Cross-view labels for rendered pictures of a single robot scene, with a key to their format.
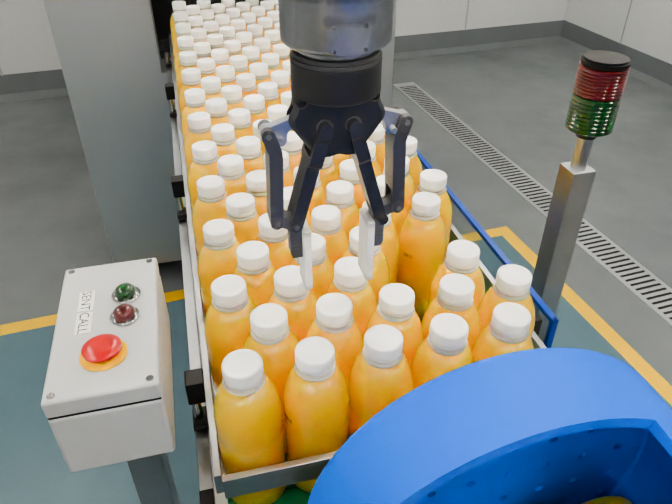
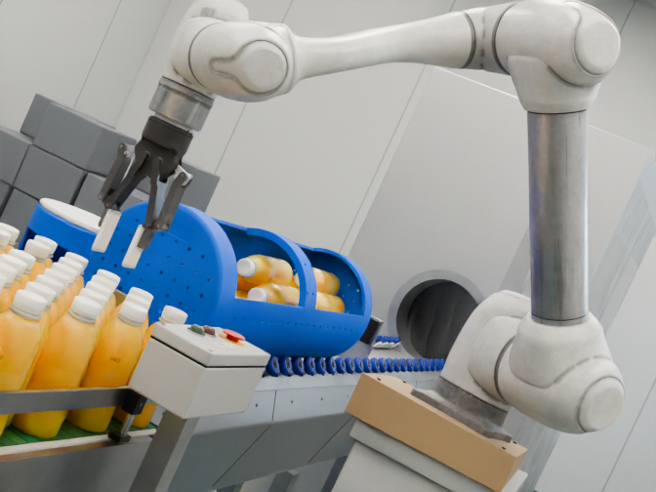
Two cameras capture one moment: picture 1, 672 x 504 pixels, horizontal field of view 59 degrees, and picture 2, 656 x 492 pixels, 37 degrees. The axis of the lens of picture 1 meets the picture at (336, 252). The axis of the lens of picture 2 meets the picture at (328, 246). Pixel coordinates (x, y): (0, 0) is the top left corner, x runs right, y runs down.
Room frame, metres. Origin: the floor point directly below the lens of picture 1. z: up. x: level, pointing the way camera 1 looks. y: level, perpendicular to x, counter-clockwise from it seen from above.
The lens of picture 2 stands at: (1.56, 1.14, 1.36)
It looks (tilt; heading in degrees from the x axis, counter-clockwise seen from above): 3 degrees down; 216
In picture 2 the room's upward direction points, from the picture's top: 25 degrees clockwise
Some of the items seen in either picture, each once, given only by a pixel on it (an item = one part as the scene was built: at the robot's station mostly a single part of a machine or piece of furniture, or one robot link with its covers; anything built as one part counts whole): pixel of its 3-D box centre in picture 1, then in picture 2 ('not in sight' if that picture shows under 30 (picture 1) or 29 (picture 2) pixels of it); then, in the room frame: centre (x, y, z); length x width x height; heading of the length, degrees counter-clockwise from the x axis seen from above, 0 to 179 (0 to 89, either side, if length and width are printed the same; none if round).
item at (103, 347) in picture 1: (102, 349); (233, 336); (0.40, 0.22, 1.11); 0.04 x 0.04 x 0.01
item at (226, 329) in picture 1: (237, 352); (107, 369); (0.52, 0.12, 0.99); 0.07 x 0.07 x 0.19
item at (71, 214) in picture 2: not in sight; (89, 221); (-0.21, -0.88, 1.03); 0.28 x 0.28 x 0.01
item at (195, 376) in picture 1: (198, 399); (129, 415); (0.49, 0.17, 0.94); 0.03 x 0.02 x 0.08; 14
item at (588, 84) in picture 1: (600, 79); not in sight; (0.79, -0.35, 1.23); 0.06 x 0.06 x 0.04
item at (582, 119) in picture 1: (592, 111); not in sight; (0.79, -0.35, 1.18); 0.06 x 0.06 x 0.05
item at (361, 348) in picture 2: not in sight; (357, 337); (-0.97, -0.43, 1.00); 0.10 x 0.04 x 0.15; 104
